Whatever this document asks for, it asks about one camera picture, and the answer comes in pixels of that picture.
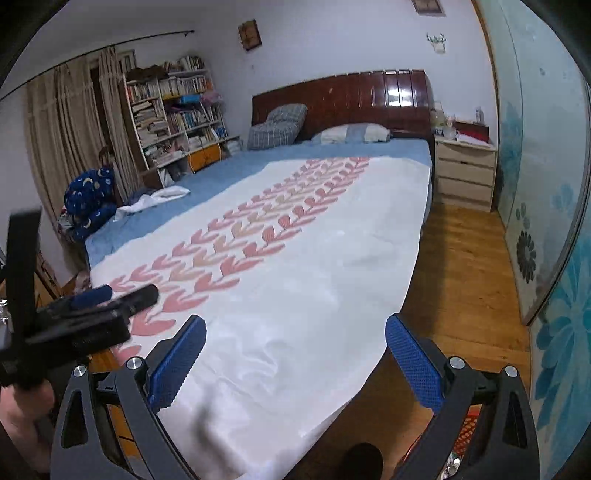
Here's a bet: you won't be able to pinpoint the wood slice wall decoration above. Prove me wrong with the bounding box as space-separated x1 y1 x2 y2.
238 19 263 51

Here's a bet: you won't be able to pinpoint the framed wall picture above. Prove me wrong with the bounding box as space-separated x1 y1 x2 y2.
411 0 446 17

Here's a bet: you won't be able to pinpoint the white cloth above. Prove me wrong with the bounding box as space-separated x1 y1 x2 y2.
115 186 191 214

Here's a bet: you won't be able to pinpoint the bed with white patterned cover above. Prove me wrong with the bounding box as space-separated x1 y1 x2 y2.
90 154 432 480

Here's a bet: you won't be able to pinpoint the red plastic basket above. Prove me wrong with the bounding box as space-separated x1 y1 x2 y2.
399 406 485 480

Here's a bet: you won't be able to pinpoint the navy star-print garment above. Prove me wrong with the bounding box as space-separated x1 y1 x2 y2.
64 167 118 241

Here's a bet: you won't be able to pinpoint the dark folded clothes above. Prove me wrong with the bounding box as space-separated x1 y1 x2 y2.
126 66 167 83

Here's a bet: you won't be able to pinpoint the black curtain rod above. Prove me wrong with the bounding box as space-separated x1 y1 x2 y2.
0 30 195 100

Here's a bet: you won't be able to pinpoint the beige curtain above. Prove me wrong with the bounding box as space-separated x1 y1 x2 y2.
95 46 139 204
23 62 105 222

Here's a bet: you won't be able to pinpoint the light wooden nightstand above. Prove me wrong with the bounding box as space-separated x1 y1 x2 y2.
434 138 498 213

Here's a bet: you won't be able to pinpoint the floral wardrobe sliding door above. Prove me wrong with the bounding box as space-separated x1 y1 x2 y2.
473 0 589 326
531 83 591 480

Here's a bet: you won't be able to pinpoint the person's dark slipper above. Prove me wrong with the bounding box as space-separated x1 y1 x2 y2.
339 442 384 480

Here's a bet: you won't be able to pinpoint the white and blue pillow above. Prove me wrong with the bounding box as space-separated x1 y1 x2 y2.
310 123 392 144

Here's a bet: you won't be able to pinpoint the dark wooden headboard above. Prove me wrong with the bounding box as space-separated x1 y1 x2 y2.
252 69 432 141

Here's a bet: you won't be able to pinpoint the red box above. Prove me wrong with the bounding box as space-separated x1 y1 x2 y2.
455 121 490 144

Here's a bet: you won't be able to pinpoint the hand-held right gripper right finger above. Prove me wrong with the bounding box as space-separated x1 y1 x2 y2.
385 314 541 480

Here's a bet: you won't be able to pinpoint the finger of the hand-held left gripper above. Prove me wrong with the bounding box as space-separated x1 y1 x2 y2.
46 285 114 315
76 284 160 320

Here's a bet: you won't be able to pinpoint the rows of books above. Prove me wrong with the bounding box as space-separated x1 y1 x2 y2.
124 55 229 169

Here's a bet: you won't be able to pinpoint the orange storage box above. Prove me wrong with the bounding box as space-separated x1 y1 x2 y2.
187 145 221 171

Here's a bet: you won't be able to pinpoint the white bookshelf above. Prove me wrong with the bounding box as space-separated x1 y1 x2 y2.
119 55 241 188

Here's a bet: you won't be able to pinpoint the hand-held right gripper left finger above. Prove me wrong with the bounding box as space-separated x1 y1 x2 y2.
50 315 207 480

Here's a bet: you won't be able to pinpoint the person's left hand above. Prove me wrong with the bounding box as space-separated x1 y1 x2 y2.
0 382 55 472

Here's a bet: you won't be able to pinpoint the grey plaid pillow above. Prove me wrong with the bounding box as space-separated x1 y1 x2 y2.
247 104 308 149

